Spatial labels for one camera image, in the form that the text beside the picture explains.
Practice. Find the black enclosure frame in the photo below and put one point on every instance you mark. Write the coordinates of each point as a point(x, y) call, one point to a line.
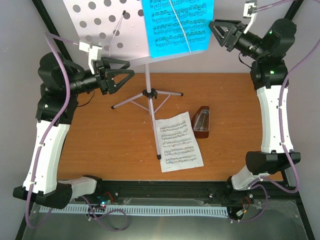
point(212, 192)

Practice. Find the white tripod music stand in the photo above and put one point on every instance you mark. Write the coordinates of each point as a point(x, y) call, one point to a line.
point(116, 25)

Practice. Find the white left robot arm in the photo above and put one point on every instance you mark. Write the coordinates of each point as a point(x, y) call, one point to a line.
point(62, 82)

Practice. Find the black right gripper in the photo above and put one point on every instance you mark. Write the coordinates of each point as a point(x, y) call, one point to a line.
point(229, 25)

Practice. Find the clear plastic metronome cover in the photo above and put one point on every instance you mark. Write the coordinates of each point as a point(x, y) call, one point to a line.
point(202, 121)

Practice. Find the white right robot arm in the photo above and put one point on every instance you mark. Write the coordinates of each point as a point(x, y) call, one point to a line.
point(268, 73)

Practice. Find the white music sheet paper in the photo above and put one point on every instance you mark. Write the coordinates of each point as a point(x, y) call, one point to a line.
point(178, 146)

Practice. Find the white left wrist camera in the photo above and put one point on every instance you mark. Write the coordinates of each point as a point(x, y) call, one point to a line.
point(94, 54)

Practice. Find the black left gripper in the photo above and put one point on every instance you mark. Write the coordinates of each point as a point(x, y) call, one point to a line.
point(107, 84)

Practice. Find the brown wooden metronome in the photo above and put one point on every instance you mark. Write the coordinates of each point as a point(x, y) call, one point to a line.
point(200, 135)

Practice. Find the white slotted cable duct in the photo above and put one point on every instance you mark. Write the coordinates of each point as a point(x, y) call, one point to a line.
point(148, 210)

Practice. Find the blue music sheet folder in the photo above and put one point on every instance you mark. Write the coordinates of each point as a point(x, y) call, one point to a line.
point(177, 26)

